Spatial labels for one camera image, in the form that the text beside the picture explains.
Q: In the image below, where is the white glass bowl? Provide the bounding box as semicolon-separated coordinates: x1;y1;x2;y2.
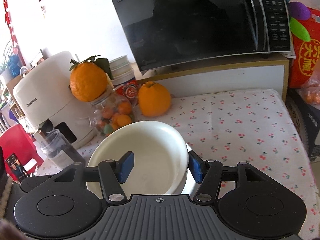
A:
175;156;200;197

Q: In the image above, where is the red hanging decoration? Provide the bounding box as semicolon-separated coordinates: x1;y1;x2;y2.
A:
3;0;18;47

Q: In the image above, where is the white air fryer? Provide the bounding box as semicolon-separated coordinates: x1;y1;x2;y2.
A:
13;51;95;149

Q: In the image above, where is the orange on jar top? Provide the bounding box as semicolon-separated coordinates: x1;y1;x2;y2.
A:
69;55;114;102

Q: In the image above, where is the large orange on table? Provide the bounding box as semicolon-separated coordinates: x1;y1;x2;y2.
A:
138;81;171;117

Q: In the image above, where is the black microwave oven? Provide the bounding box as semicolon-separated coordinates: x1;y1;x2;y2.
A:
112;0;291;72

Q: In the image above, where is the red plastic stool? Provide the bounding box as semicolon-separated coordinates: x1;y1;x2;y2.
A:
1;124;43;181

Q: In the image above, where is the red round tin can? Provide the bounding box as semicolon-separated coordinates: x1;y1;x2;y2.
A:
114;79;138;106

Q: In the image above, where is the black white cardboard box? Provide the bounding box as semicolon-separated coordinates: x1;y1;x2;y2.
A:
285;89;320;162

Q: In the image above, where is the white wooden microwave stand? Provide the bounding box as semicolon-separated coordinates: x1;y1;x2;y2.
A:
133;53;289;98

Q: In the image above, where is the stack of white paper bowls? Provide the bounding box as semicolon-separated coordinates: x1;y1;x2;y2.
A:
110;55;135;87

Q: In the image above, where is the plastic bag of tangerines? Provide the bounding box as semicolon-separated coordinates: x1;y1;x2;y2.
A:
300;69;319;106

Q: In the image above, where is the cream bowl front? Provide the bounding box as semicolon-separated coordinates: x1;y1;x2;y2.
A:
88;121;188;196

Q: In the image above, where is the glass jar of tangerines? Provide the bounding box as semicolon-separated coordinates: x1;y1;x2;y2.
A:
88;86;135;137

